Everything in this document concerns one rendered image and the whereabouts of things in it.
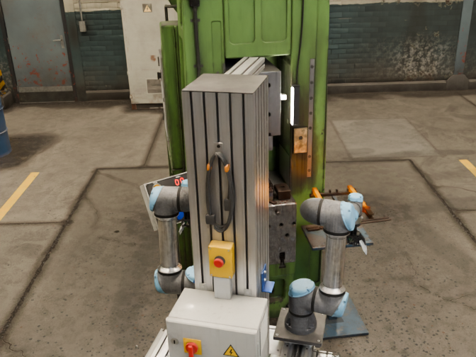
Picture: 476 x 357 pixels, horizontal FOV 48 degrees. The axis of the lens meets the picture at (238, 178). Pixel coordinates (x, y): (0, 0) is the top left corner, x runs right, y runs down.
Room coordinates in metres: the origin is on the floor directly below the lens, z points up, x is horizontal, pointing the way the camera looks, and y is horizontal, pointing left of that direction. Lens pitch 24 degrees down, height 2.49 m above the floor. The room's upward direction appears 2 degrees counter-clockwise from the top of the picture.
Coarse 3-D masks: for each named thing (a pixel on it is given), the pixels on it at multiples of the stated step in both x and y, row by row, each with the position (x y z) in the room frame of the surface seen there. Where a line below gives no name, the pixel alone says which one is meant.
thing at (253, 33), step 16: (224, 0) 3.24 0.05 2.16; (240, 0) 3.26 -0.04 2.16; (256, 0) 3.27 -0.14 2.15; (272, 0) 3.29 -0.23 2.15; (288, 0) 3.30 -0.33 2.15; (224, 16) 3.24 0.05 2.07; (240, 16) 3.26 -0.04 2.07; (256, 16) 3.27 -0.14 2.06; (272, 16) 3.29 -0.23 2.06; (288, 16) 3.30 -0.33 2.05; (224, 32) 3.24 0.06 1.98; (240, 32) 3.26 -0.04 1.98; (256, 32) 3.27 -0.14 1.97; (272, 32) 3.29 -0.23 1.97; (288, 32) 3.30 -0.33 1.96; (240, 48) 3.25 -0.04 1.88; (256, 48) 3.27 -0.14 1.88; (272, 48) 3.28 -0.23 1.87; (288, 48) 3.30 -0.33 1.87
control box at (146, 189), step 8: (176, 176) 2.95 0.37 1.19; (184, 176) 2.98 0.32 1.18; (144, 184) 2.84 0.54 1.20; (152, 184) 2.86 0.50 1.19; (160, 184) 2.88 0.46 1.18; (168, 184) 2.90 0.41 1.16; (144, 192) 2.84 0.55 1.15; (144, 200) 2.85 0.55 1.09; (152, 216) 2.78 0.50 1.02; (152, 224) 2.79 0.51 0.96
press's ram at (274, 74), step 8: (232, 64) 3.36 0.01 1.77; (272, 64) 3.32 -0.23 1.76; (264, 72) 3.13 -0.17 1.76; (272, 72) 3.14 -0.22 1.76; (280, 72) 3.15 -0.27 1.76; (272, 80) 3.14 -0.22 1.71; (280, 80) 3.15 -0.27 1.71; (272, 88) 3.14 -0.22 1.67; (280, 88) 3.15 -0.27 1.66; (272, 96) 3.14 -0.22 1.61; (280, 96) 3.34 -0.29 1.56; (272, 104) 3.14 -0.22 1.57; (272, 112) 3.14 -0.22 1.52; (272, 120) 3.14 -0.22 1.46; (272, 128) 3.14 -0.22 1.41
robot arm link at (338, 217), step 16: (320, 208) 2.00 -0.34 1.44; (336, 208) 1.99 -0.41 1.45; (352, 208) 1.99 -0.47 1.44; (320, 224) 2.00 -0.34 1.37; (336, 224) 1.96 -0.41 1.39; (352, 224) 1.97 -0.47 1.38; (336, 240) 1.97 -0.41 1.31; (336, 256) 1.96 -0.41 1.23; (336, 272) 1.95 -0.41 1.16; (320, 288) 1.97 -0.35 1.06; (336, 288) 1.94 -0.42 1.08; (320, 304) 1.94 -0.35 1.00; (336, 304) 1.92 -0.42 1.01
